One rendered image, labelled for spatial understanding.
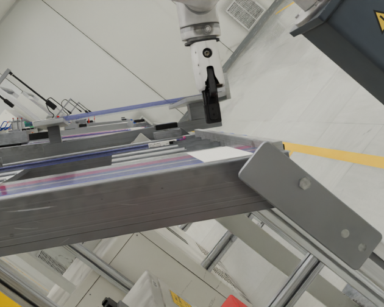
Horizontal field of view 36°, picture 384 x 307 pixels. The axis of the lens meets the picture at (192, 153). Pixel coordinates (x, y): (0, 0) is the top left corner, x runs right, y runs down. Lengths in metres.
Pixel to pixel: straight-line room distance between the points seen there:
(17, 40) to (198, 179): 8.30
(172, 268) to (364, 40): 1.20
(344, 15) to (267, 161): 0.71
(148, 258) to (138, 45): 6.82
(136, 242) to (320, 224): 1.54
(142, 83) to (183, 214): 8.12
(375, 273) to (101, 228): 0.30
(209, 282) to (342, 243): 1.57
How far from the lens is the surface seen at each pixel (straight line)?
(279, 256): 1.67
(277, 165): 0.61
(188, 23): 1.23
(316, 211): 0.63
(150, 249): 2.14
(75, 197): 0.64
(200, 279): 2.19
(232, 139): 0.90
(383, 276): 0.68
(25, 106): 5.80
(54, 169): 1.32
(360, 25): 1.29
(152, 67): 8.77
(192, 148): 1.01
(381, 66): 1.30
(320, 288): 1.73
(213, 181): 0.65
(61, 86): 8.77
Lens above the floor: 0.90
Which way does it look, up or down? 8 degrees down
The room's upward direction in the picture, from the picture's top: 51 degrees counter-clockwise
